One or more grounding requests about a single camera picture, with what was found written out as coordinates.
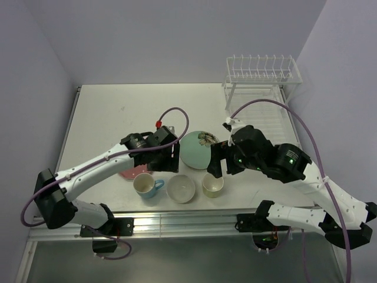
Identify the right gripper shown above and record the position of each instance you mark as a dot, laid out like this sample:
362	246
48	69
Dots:
218	151

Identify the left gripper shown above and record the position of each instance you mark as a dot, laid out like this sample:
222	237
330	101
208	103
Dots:
171	164

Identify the green floral plate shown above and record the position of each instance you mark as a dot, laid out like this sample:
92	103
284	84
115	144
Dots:
195	149

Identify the beige bowl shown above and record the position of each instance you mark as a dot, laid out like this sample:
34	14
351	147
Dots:
181	189

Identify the yellow mug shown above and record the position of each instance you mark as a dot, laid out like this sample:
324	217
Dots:
212	186

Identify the blue mug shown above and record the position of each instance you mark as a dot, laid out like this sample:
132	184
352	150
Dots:
145	185

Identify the pink polka dot plate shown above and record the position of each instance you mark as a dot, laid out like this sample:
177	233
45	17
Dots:
132	173

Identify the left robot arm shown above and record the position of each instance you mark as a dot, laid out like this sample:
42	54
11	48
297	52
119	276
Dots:
58	193

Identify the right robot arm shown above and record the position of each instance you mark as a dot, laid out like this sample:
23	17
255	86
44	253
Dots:
338	212

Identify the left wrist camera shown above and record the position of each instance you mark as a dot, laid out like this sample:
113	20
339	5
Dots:
162	128

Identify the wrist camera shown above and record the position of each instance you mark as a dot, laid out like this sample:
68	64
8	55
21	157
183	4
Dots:
231	125
162	128

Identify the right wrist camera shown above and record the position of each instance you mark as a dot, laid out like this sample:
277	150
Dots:
231	125

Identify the aluminium rail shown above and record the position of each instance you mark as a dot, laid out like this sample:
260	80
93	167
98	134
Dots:
174	224

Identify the white wire dish rack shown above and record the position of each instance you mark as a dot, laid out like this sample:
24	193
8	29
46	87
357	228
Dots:
268	77

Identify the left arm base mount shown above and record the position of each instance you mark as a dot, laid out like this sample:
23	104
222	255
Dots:
106	239

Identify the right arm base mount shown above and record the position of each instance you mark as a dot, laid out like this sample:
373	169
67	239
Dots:
266	237

